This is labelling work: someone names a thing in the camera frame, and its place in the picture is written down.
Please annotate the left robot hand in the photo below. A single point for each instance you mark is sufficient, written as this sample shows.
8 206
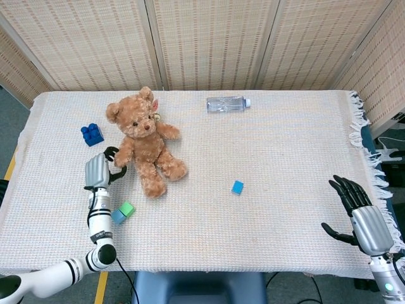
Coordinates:
98 171

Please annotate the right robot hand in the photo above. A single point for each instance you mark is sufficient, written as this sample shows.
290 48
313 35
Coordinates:
367 225

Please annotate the brown teddy bear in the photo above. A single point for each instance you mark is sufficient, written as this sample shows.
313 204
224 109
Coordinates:
146 142

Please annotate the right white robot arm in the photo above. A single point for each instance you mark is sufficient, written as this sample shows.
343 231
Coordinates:
387 277

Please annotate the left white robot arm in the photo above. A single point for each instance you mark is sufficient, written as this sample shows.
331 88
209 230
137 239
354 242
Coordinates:
79 250

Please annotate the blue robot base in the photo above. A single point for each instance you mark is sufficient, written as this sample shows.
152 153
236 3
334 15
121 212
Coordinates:
199 288

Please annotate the dark blue building block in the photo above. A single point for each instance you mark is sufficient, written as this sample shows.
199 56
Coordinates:
92 134

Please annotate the green cube block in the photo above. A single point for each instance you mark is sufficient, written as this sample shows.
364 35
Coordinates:
127 209

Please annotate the light blue cube block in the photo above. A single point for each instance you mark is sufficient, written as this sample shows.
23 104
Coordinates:
118 217

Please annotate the white equipment stand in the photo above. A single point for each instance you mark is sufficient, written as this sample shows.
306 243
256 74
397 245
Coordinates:
390 152

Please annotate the white woven tablecloth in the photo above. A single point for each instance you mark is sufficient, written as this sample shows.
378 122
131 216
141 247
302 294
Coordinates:
221 177

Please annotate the clear plastic water bottle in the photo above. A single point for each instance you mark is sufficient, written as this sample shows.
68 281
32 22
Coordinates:
226 104

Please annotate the bamboo folding screen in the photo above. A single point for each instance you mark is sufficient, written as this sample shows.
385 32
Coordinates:
202 44

